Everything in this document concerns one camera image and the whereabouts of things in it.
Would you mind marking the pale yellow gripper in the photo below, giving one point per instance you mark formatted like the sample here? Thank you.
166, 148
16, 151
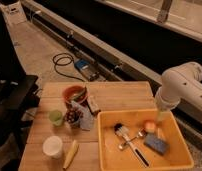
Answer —
160, 117

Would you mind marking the blue sponge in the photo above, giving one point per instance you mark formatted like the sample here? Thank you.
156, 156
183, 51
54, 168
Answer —
156, 144

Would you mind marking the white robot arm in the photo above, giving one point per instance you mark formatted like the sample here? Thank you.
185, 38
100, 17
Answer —
180, 82

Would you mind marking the yellow plastic tray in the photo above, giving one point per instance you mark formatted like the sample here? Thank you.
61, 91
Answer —
176, 158

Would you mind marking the orange round fruit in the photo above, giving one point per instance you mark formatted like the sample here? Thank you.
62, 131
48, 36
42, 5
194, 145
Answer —
150, 126

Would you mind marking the metal spoon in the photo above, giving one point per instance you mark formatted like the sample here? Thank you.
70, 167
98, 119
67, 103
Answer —
140, 134

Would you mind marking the brown rectangular box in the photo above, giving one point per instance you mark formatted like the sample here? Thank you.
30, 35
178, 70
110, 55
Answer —
93, 105

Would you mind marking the blue and grey floor device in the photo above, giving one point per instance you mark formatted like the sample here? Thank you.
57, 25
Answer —
86, 69

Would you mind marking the green item in bowl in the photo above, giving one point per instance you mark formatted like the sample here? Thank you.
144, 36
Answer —
78, 95

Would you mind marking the small dark patterned cup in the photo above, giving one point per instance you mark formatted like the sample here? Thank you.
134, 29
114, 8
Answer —
72, 117

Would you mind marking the orange bowl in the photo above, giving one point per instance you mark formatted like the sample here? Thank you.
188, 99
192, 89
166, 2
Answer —
69, 92

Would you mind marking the green plastic cup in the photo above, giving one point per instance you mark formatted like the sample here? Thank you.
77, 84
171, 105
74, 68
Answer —
56, 117

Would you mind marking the white paper cup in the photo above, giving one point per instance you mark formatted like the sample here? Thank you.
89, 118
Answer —
53, 147

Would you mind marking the white box on floor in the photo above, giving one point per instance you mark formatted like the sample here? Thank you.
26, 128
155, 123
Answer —
14, 13

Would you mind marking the dish brush with black handle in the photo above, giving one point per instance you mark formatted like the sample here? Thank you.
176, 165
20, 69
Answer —
122, 131

